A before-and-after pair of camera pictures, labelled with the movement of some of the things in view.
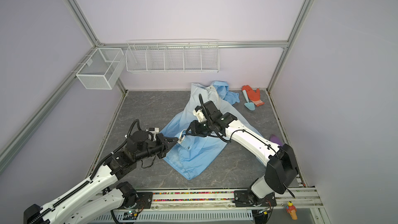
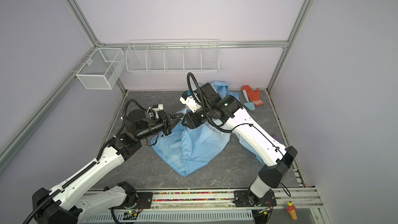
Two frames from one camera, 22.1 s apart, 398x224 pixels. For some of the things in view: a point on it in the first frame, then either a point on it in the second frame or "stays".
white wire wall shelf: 198,55 stays
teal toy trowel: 250,105 stays
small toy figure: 292,210 stays
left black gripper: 162,139 → 167,121
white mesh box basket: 101,70 stays
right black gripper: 196,131 → 192,119
